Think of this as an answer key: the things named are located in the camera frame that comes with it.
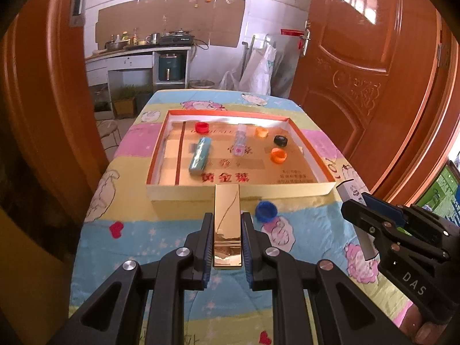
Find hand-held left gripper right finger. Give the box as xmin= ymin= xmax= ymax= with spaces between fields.
xmin=241 ymin=212 xmax=411 ymax=345

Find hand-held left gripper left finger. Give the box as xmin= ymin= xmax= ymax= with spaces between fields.
xmin=47 ymin=212 xmax=215 ymax=345

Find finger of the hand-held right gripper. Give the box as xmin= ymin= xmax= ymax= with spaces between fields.
xmin=361 ymin=191 xmax=460 ymax=238
xmin=341 ymin=199 xmax=451 ymax=262

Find white rectangular box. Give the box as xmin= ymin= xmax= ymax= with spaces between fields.
xmin=336 ymin=180 xmax=379 ymax=261

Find shiny gold rectangular box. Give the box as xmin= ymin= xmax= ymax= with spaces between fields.
xmin=213 ymin=183 xmax=244 ymax=270

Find shallow cardboard box tray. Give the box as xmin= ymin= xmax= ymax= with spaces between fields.
xmin=145 ymin=109 xmax=338 ymax=202

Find person's right hand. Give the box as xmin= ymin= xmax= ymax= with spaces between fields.
xmin=398 ymin=304 xmax=444 ymax=339

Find blue bottle cap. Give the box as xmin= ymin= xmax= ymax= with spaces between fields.
xmin=255 ymin=201 xmax=278 ymax=223

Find cartoon sheep printed blanket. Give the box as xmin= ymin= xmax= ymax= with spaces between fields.
xmin=68 ymin=88 xmax=417 ymax=345

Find green printed board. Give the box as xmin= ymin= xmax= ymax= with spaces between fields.
xmin=411 ymin=157 xmax=460 ymax=228

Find teal tube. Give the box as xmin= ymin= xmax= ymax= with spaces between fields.
xmin=188 ymin=136 xmax=212 ymax=174

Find carved orange wooden door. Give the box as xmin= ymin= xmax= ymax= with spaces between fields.
xmin=288 ymin=0 xmax=443 ymax=189

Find round metal stool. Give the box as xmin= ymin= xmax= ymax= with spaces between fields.
xmin=96 ymin=119 xmax=121 ymax=149

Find wooden crate with plants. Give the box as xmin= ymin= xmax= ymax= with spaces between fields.
xmin=112 ymin=85 xmax=137 ymax=119

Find round grey basin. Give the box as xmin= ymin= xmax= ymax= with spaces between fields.
xmin=189 ymin=78 xmax=216 ymax=90

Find small white plastic bag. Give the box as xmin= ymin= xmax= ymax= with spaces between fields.
xmin=219 ymin=71 xmax=240 ymax=91

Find large white woven sack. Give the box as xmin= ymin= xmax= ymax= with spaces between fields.
xmin=239 ymin=42 xmax=277 ymax=96

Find yellow wooden furniture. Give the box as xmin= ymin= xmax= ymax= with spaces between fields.
xmin=0 ymin=206 xmax=77 ymax=345

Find teal air fryer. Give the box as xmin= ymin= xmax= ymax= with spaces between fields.
xmin=158 ymin=53 xmax=184 ymax=82

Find white kitchen counter cabinet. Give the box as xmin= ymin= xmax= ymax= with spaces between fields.
xmin=85 ymin=45 xmax=192 ymax=91

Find black gas stove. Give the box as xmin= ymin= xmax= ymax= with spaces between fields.
xmin=160 ymin=32 xmax=197 ymax=47

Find orange door with lock plate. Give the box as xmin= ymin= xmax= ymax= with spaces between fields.
xmin=0 ymin=0 xmax=110 ymax=231

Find metal lock plate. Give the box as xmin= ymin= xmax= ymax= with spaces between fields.
xmin=70 ymin=0 xmax=87 ymax=28

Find orange door frame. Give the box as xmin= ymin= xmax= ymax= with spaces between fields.
xmin=370 ymin=5 xmax=460 ymax=204

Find metal door handle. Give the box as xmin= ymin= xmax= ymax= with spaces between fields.
xmin=301 ymin=28 xmax=313 ymax=57

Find brown cardboard wall sheet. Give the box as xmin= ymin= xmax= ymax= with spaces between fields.
xmin=95 ymin=0 xmax=247 ymax=49

